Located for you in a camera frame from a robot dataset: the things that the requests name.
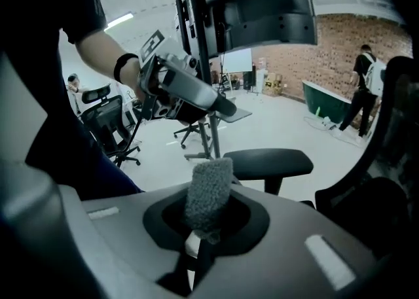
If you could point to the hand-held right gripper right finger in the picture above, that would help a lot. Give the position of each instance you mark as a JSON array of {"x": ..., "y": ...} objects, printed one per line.
[{"x": 288, "y": 242}]

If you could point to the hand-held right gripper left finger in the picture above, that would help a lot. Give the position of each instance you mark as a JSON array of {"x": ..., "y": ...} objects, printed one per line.
[{"x": 124, "y": 242}]

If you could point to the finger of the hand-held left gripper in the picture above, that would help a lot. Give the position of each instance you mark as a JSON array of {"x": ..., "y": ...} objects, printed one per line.
[
  {"x": 193, "y": 116},
  {"x": 196, "y": 91}
]

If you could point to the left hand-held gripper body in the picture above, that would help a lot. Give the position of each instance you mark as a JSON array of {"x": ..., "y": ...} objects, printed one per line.
[{"x": 154, "y": 62}]

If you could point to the grey cloth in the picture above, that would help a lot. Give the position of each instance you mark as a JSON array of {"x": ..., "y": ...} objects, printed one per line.
[{"x": 209, "y": 193}]

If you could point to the black chair armrest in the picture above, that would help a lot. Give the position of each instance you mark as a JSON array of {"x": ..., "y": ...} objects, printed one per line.
[{"x": 268, "y": 162}]

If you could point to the person's left forearm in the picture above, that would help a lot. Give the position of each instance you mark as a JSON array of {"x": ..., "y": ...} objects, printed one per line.
[{"x": 101, "y": 50}]

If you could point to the black monitor stand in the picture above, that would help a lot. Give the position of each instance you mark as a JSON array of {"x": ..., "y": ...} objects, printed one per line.
[{"x": 204, "y": 62}]

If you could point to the black wristband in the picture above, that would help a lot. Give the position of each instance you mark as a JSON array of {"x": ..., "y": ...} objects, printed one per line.
[{"x": 122, "y": 67}]

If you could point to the black stand tray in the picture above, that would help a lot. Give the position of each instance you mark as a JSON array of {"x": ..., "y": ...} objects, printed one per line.
[{"x": 239, "y": 115}]

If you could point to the whiteboard on stand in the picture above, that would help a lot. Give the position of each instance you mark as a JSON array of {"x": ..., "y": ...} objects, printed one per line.
[{"x": 237, "y": 60}]

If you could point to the black speaker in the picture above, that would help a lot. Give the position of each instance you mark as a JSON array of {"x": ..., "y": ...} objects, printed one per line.
[{"x": 249, "y": 81}]

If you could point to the ceiling light strip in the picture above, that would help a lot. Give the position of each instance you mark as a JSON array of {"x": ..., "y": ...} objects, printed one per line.
[{"x": 119, "y": 19}]

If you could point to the black mesh office chair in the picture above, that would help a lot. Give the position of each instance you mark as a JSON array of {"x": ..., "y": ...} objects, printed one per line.
[{"x": 360, "y": 216}]

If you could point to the stack of cardboard boxes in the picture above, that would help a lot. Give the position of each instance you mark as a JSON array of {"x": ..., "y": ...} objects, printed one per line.
[{"x": 275, "y": 83}]

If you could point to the large black monitor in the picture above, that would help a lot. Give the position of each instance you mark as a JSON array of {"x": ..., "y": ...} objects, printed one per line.
[{"x": 262, "y": 6}]

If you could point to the person's dark clothing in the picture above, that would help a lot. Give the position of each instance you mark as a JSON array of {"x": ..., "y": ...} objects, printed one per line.
[{"x": 65, "y": 147}]

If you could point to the green round tub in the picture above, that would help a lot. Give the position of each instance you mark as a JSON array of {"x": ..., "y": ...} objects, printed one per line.
[{"x": 324, "y": 101}]

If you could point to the white backpack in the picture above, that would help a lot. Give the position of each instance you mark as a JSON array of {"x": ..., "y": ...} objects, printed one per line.
[{"x": 376, "y": 75}]

